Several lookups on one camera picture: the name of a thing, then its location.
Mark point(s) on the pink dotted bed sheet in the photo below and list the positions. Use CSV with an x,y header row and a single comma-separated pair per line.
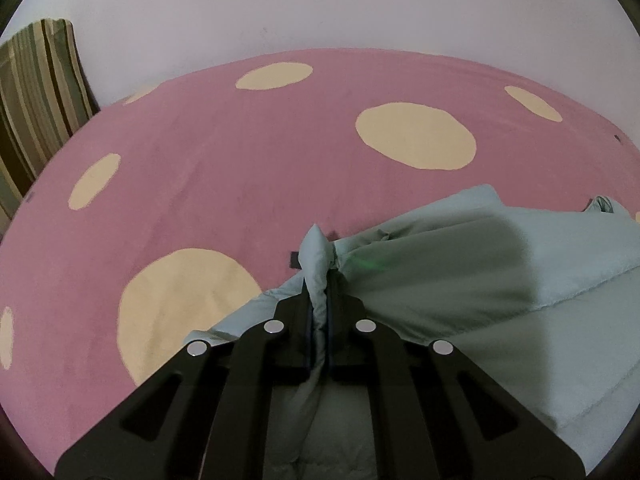
x,y
225,170

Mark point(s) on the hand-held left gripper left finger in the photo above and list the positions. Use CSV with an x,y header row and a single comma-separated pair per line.
x,y
295,342

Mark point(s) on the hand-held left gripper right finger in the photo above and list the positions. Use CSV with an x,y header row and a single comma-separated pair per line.
x,y
345,342

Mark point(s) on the striped cushion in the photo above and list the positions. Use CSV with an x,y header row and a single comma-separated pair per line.
x,y
35,100

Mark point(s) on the light blue puffer jacket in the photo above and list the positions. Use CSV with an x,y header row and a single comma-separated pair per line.
x,y
450,270

